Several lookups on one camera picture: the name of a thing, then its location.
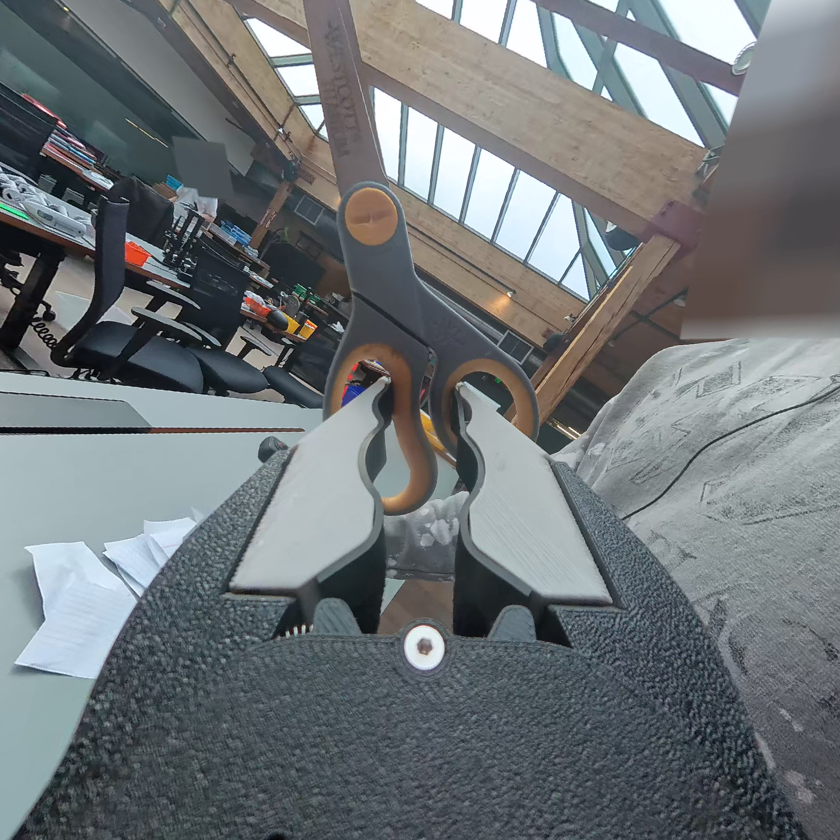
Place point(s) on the slanted wooden beam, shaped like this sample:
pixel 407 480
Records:
pixel 604 315

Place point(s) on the grey desk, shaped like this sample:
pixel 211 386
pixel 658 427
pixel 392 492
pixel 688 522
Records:
pixel 98 479

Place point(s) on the grey orange scissors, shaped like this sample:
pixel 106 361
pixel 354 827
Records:
pixel 394 295

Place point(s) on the white wall vent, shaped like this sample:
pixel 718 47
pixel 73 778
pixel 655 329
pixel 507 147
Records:
pixel 515 346

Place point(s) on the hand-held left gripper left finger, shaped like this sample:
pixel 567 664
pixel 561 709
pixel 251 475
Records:
pixel 308 525

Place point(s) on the black office chair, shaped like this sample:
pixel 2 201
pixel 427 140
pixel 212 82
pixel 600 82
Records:
pixel 295 387
pixel 108 275
pixel 223 374

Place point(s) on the wooden work table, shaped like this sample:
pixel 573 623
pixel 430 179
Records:
pixel 33 289

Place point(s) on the person's grey hooded sweatshirt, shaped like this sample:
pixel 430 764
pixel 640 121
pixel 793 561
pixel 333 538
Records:
pixel 722 492

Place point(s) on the blue plastic bin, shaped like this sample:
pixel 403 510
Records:
pixel 354 397

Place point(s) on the glass skylight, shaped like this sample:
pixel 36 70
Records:
pixel 459 170

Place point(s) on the yellow container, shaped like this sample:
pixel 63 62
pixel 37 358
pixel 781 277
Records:
pixel 307 328

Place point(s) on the orange plastic crate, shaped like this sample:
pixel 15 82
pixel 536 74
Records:
pixel 134 254

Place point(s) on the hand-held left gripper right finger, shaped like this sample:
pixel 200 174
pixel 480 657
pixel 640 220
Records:
pixel 531 525

